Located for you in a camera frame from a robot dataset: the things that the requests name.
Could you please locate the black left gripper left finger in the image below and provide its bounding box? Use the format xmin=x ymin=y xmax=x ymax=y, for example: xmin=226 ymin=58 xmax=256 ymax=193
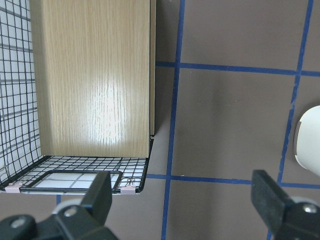
xmin=0 ymin=171 xmax=118 ymax=240

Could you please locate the white two-slot toaster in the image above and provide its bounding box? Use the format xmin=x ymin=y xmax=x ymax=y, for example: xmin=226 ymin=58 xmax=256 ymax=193
xmin=293 ymin=105 xmax=320 ymax=176

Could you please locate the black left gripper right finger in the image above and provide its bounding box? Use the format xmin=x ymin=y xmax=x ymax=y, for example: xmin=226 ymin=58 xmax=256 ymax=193
xmin=250 ymin=169 xmax=320 ymax=240

